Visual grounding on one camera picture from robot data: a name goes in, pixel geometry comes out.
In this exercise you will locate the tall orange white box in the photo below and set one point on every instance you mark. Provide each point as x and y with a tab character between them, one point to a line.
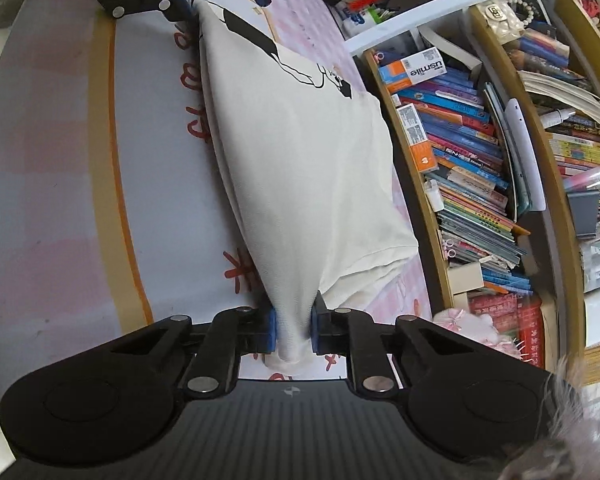
415	70

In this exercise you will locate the pink checked cartoon desk mat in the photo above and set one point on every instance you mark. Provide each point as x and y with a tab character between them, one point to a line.
55	160

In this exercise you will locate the small white eraser box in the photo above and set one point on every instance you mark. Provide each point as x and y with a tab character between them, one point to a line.
433	195

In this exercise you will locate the pink scissors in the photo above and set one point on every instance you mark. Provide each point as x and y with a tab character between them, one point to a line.
450	250

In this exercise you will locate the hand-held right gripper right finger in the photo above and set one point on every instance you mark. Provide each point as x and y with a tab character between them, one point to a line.
317	330

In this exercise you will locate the white and wooden bookshelf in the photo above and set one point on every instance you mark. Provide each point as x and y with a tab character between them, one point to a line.
555	185

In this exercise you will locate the row of colourful books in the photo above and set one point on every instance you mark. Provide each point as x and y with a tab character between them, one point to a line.
470	160

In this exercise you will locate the red thick books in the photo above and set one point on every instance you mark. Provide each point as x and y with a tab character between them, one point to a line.
505	320

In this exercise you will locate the long orange white box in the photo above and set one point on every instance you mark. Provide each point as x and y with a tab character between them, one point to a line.
416	137

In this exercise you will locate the row of upper shelf books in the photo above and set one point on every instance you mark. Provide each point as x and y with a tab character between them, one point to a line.
580	150

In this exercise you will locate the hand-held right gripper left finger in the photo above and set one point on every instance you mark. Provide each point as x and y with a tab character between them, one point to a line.
269	330

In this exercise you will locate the beige small box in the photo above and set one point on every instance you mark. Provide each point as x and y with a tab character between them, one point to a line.
465	277

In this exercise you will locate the pink white plush bunny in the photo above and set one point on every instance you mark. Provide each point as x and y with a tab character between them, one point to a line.
475	330

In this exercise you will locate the cream printed t-shirt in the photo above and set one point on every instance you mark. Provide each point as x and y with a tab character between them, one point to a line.
305	160

